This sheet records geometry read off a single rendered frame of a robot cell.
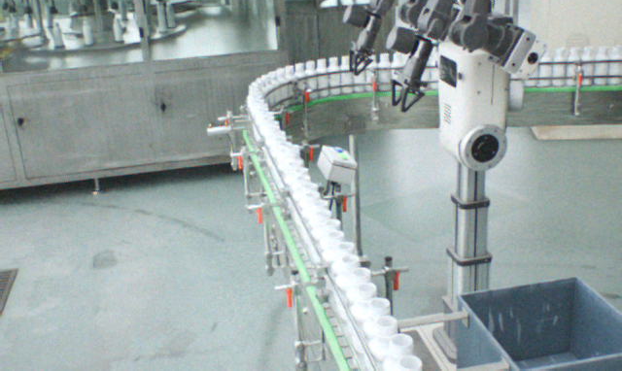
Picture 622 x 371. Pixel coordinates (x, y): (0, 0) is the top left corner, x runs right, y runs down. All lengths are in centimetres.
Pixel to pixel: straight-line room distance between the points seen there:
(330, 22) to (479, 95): 478
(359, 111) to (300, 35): 364
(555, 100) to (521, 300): 174
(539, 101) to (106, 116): 286
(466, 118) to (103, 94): 313
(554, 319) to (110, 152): 372
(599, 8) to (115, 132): 356
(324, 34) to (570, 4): 240
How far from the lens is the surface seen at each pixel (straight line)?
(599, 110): 350
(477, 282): 262
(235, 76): 497
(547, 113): 345
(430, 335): 286
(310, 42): 698
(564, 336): 195
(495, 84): 231
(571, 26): 574
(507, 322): 185
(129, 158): 509
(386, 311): 129
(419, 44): 204
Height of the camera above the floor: 183
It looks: 21 degrees down
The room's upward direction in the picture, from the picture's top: 3 degrees counter-clockwise
